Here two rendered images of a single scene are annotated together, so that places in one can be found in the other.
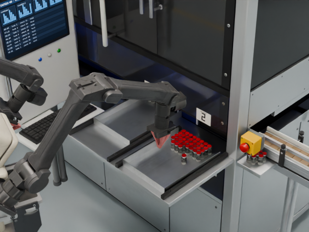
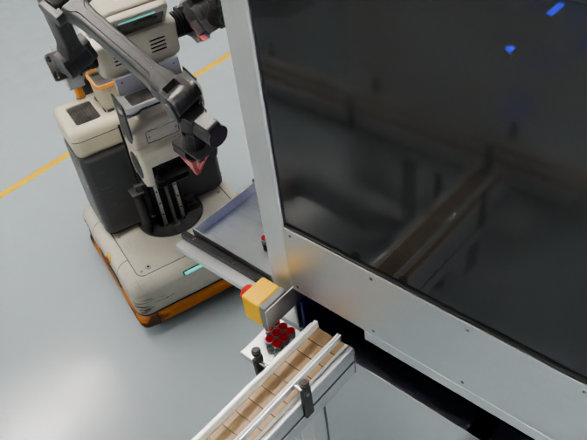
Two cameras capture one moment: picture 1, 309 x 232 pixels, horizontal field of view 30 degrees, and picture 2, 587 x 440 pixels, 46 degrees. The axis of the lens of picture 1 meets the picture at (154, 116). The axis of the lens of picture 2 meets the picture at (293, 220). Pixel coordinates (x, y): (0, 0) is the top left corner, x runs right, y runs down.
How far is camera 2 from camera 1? 2.51 m
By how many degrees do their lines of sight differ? 68
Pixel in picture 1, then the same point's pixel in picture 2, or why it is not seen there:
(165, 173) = (242, 231)
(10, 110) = (199, 13)
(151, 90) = (123, 58)
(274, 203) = not seen: outside the picture
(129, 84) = (91, 23)
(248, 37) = (246, 110)
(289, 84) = (403, 319)
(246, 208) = (328, 422)
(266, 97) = (332, 279)
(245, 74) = (259, 180)
